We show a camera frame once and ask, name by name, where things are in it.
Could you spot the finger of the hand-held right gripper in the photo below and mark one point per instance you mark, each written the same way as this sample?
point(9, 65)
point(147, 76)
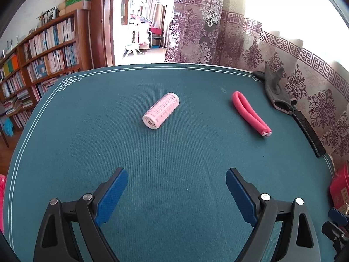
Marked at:
point(338, 215)
point(335, 232)

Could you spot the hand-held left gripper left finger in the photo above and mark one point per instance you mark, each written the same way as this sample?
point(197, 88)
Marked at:
point(111, 196)

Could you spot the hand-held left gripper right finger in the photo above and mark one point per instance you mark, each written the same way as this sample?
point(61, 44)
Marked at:
point(241, 196)

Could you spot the red tin container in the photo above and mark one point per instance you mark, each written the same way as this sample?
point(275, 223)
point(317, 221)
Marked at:
point(340, 188)

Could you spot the pink plastic hair roller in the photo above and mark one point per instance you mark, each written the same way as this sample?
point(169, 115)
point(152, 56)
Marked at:
point(160, 110)

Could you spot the black phone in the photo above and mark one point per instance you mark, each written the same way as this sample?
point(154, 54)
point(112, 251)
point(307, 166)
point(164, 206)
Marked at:
point(310, 133)

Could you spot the pink foam curler rod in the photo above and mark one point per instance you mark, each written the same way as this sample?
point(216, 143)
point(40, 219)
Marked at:
point(245, 109)

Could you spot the pink cloth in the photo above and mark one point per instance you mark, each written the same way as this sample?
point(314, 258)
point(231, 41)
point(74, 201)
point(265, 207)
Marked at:
point(2, 191)

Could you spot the white rack stand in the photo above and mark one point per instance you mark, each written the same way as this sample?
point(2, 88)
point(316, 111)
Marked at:
point(133, 49)

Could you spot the wooden bookshelf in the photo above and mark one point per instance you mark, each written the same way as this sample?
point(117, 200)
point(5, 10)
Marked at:
point(83, 32)

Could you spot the rows of books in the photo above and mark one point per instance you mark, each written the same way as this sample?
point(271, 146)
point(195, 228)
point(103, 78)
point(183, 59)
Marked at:
point(46, 38)

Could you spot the chair with red cushion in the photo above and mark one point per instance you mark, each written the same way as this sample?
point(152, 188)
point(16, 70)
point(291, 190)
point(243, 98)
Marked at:
point(156, 30)

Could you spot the patterned lace curtain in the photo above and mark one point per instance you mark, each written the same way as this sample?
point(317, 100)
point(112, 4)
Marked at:
point(196, 24)

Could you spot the tan cardboard box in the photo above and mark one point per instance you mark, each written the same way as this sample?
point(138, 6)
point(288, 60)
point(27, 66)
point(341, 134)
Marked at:
point(79, 5)

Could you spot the wooden door frame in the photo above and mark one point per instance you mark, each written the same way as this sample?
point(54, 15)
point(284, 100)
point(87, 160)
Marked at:
point(101, 21)

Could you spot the picture frame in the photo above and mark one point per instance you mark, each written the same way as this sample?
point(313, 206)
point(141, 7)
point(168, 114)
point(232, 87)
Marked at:
point(50, 13)

